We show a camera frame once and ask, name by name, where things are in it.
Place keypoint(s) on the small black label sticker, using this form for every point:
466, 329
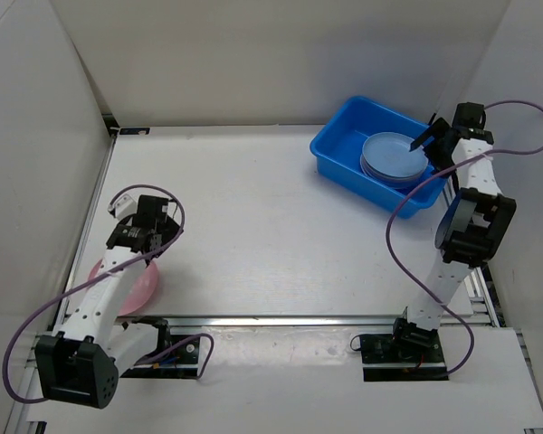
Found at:
134, 131

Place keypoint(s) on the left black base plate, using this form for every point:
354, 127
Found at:
181, 363

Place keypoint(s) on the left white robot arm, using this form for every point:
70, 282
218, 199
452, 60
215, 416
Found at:
81, 364

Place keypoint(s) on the blue plate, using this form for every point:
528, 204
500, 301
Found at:
389, 155

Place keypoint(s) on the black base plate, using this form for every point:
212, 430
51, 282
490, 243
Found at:
385, 360
181, 363

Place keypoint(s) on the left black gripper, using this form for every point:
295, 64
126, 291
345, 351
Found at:
169, 230

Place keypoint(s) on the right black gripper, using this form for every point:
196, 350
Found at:
438, 130

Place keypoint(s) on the purple plate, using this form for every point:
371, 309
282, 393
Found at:
397, 183

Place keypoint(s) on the pink plate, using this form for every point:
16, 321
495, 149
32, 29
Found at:
141, 290

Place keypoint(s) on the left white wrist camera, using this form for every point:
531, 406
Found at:
122, 207

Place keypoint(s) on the blue plastic bin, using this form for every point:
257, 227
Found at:
339, 144

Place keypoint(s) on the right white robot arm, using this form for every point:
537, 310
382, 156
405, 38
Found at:
473, 226

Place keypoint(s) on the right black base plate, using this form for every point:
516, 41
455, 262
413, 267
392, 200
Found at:
385, 360

